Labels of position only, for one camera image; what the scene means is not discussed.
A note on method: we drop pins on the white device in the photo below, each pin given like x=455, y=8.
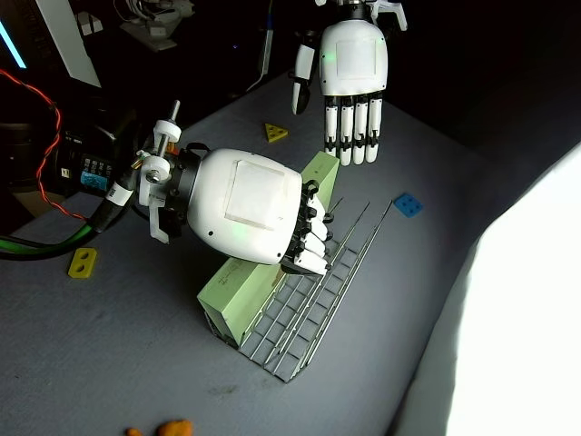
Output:
x=154, y=32

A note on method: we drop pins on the white and blue pole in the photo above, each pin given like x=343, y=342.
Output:
x=267, y=45

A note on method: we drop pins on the blue square block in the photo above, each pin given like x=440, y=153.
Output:
x=408, y=205

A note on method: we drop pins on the light green book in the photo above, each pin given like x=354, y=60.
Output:
x=236, y=290

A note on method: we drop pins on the orange toy chicken wing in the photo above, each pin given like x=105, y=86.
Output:
x=174, y=428

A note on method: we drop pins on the yellow triangle block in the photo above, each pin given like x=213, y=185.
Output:
x=276, y=132

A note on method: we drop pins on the yellow block with holes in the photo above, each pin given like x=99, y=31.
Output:
x=82, y=262

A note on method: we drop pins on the cyan light strip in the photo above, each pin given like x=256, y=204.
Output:
x=11, y=43

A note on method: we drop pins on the white slanted panel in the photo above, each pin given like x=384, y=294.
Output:
x=68, y=41

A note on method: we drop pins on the black exterior camera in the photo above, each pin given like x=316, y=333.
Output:
x=91, y=163

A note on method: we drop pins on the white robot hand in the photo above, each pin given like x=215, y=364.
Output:
x=245, y=204
x=354, y=59

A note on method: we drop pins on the grey table cloth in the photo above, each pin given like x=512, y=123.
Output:
x=136, y=363

